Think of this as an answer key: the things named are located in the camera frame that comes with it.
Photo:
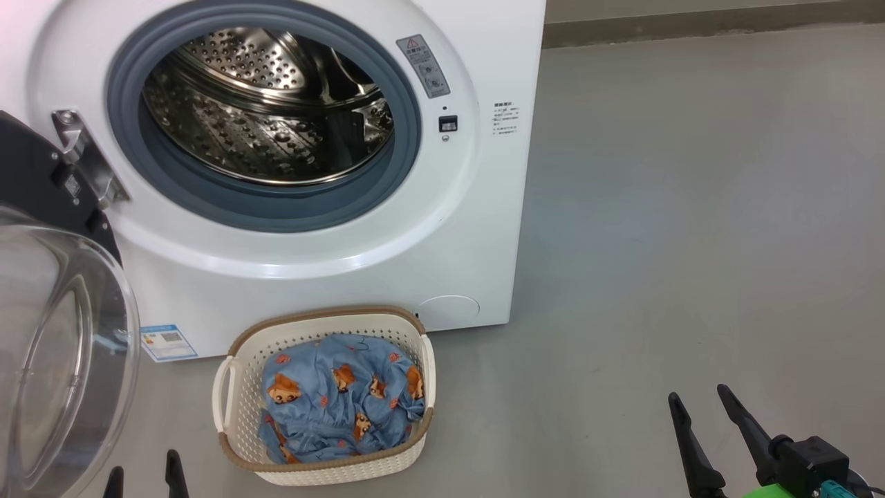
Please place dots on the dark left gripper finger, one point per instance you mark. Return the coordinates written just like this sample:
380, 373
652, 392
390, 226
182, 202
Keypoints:
114, 485
176, 481

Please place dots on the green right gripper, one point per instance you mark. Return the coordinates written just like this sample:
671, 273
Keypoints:
781, 492

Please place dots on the black round glass washer door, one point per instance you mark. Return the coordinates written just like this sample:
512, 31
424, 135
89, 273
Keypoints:
62, 346

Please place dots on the blue patterned cloth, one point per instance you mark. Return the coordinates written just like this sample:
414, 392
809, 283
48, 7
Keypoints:
339, 408

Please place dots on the grey rubber door gasket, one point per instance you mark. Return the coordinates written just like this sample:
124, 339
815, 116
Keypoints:
173, 200

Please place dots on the metal door hinge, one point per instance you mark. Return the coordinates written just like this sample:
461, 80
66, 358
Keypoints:
86, 155

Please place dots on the white washing machine body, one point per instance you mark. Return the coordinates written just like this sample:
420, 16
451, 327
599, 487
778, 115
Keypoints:
449, 242

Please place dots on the blue energy label sticker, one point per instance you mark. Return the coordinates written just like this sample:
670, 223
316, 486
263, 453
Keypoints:
169, 343

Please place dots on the cream basket with brown rim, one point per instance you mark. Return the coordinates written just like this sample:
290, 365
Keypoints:
332, 474

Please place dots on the round white filter cover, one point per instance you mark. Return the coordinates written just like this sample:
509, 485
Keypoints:
448, 312

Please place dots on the small printed text label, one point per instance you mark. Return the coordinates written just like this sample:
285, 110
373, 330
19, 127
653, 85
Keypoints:
505, 118

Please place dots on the grey warning sticker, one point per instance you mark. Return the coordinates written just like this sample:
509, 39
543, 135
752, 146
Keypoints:
423, 66

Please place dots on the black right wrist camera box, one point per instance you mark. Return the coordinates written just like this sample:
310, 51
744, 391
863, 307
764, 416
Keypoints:
812, 463

